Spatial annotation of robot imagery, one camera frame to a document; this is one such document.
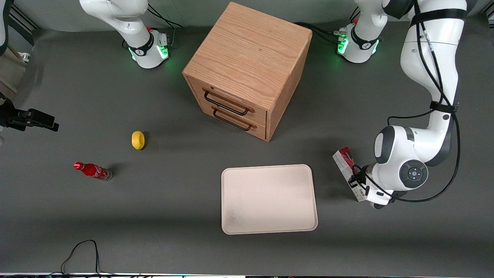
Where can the beige fabric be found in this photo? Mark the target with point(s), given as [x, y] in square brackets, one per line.
[9, 73]

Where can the yellow lemon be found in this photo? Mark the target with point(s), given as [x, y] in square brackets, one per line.
[138, 139]

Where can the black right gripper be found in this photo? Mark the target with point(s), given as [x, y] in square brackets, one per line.
[11, 117]

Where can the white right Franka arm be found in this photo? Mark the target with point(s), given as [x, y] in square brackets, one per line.
[135, 31]

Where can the wooden drawer front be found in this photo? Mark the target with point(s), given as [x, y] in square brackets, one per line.
[231, 94]
[258, 129]

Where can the wooden two-drawer cabinet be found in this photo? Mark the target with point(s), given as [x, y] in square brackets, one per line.
[251, 50]

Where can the cream plastic tray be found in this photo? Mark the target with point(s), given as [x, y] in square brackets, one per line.
[266, 200]

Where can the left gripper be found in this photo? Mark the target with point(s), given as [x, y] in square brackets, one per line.
[358, 180]

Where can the red cola bottle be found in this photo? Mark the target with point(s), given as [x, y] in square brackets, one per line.
[92, 170]

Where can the aluminium frame rail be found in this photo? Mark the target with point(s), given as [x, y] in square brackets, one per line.
[490, 15]
[23, 17]

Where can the red cookie box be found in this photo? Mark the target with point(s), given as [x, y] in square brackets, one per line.
[341, 158]

